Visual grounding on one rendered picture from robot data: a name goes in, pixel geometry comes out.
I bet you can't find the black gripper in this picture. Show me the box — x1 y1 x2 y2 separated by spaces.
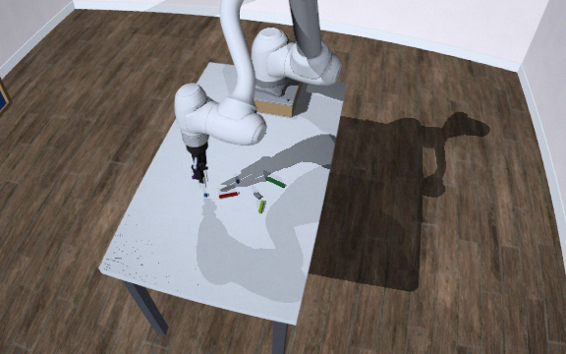
186 141 208 189

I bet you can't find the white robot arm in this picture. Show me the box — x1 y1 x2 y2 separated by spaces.
175 0 342 148

